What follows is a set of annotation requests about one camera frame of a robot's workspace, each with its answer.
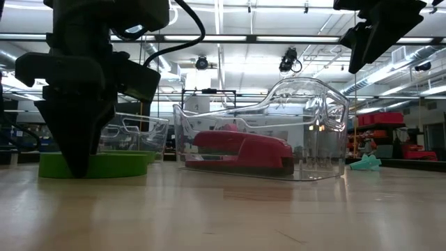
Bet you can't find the clear plastic bin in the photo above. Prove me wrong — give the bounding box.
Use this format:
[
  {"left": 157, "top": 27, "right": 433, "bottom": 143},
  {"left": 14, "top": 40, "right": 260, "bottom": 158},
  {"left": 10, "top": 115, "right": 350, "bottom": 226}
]
[
  {"left": 93, "top": 110, "right": 170, "bottom": 163},
  {"left": 172, "top": 77, "right": 351, "bottom": 182}
]

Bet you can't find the teal staple remover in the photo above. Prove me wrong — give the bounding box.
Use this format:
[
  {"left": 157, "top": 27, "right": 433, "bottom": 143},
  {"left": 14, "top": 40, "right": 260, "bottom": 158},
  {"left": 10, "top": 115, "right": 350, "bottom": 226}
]
[{"left": 349, "top": 153, "right": 383, "bottom": 172}]

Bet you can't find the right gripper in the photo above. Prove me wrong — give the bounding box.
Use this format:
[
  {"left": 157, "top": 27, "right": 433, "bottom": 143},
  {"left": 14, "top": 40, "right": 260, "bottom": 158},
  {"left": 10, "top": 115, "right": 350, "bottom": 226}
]
[{"left": 332, "top": 0, "right": 429, "bottom": 75}]

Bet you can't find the green tape roll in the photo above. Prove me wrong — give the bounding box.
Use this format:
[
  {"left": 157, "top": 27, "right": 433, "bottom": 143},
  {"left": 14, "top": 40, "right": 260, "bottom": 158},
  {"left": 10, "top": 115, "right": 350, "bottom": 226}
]
[{"left": 38, "top": 151, "right": 149, "bottom": 179}]

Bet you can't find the round black overhead camera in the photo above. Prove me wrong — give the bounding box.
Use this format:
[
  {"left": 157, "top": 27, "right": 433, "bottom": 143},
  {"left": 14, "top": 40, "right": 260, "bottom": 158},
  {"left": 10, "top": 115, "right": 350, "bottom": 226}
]
[{"left": 194, "top": 55, "right": 209, "bottom": 70}]

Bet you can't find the black flat panel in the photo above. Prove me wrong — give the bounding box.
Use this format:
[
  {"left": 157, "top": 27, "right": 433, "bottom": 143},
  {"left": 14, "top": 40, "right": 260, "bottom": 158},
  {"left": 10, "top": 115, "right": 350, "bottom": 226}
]
[{"left": 114, "top": 100, "right": 151, "bottom": 132}]

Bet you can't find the silver ventilation duct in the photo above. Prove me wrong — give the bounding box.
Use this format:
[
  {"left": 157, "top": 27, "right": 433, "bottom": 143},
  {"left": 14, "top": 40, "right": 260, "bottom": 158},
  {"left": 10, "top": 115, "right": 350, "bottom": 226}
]
[{"left": 142, "top": 41, "right": 182, "bottom": 81}]

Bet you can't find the black camera with cable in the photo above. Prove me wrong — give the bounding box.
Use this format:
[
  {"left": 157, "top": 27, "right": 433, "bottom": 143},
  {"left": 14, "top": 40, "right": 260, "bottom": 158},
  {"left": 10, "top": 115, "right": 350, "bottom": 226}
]
[{"left": 278, "top": 47, "right": 303, "bottom": 74}]

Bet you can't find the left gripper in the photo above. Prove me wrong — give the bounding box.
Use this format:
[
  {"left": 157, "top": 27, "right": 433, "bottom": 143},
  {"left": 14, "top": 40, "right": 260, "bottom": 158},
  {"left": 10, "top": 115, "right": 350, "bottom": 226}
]
[{"left": 15, "top": 33, "right": 162, "bottom": 179}]

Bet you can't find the black overhead crossbar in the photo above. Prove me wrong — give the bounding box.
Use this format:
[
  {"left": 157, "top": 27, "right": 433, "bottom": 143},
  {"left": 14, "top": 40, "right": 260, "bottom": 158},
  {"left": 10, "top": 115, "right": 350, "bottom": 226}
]
[{"left": 0, "top": 33, "right": 446, "bottom": 45}]

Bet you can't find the red stapler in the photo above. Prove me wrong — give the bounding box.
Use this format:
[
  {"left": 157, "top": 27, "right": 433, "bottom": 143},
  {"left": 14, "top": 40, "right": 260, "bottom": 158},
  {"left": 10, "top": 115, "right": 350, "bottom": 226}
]
[{"left": 184, "top": 130, "right": 295, "bottom": 177}]

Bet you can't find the wide red storage bin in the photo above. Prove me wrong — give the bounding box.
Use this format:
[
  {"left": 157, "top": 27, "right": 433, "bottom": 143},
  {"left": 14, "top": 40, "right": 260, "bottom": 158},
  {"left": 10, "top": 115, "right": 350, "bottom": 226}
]
[{"left": 357, "top": 112, "right": 405, "bottom": 127}]

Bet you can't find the small red storage bin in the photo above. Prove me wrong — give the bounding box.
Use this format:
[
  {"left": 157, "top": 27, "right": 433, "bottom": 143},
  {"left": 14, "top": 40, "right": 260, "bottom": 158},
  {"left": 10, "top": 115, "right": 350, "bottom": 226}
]
[{"left": 402, "top": 144, "right": 438, "bottom": 161}]

